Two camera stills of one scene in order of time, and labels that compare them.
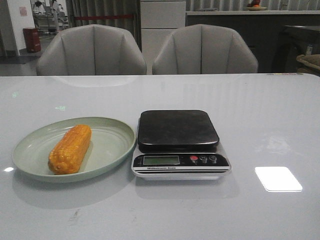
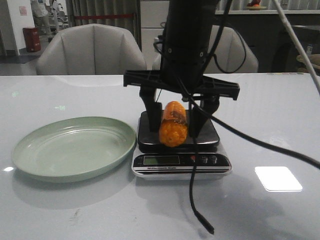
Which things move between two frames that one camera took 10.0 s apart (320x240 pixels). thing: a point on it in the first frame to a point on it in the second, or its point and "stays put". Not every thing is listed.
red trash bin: [32, 39] stays put
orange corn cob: [65, 157] to [173, 128]
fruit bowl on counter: [254, 6] stays put
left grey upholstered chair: [92, 50] stays put
